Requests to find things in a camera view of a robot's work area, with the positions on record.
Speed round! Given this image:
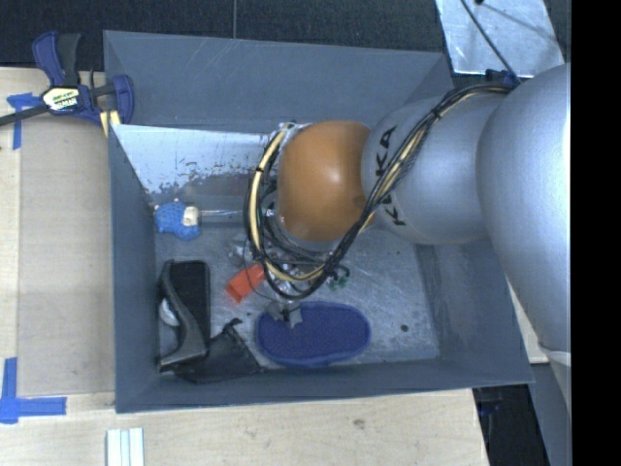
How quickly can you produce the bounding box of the orange-red plastic piece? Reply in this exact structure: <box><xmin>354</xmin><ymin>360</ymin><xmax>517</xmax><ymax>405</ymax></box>
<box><xmin>225</xmin><ymin>263</ymin><xmax>266</xmax><ymax>304</ymax></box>

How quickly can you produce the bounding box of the black cloth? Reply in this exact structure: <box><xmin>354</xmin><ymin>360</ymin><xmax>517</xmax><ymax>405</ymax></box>
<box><xmin>173</xmin><ymin>317</ymin><xmax>267</xmax><ymax>385</ymax></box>

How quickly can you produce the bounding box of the grey metal bin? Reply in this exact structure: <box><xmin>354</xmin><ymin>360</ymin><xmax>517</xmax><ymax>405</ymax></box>
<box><xmin>102</xmin><ymin>29</ymin><xmax>536</xmax><ymax>415</ymax></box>

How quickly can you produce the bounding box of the blue knitted toy animal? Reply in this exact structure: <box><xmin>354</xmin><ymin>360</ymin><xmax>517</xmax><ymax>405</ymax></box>
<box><xmin>153</xmin><ymin>200</ymin><xmax>203</xmax><ymax>242</ymax></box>

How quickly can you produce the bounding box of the pale wood flat board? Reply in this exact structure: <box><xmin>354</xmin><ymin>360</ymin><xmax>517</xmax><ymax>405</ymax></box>
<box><xmin>16</xmin><ymin>113</ymin><xmax>117</xmax><ymax>398</ymax></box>

